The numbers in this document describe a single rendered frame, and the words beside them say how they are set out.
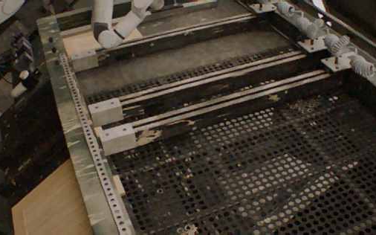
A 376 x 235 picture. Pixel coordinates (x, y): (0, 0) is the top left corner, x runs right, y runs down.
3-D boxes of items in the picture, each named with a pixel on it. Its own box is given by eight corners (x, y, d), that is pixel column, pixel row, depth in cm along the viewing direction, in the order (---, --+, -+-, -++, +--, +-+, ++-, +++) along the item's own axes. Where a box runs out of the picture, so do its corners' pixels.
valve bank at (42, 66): (-8, 47, 227) (23, 18, 226) (10, 63, 237) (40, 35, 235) (-7, 93, 190) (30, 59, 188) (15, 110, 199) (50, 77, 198)
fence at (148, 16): (61, 38, 241) (60, 31, 239) (214, 3, 267) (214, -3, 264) (62, 42, 237) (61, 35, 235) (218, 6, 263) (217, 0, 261)
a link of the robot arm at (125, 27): (143, 22, 184) (112, 56, 186) (141, 19, 193) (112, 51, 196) (125, 6, 180) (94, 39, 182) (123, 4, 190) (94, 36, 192)
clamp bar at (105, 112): (90, 117, 180) (79, 67, 165) (326, 53, 212) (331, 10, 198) (95, 130, 172) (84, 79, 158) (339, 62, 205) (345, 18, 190)
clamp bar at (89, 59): (71, 65, 215) (62, 21, 201) (276, 16, 247) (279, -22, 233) (74, 74, 208) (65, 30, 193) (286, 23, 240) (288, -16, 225)
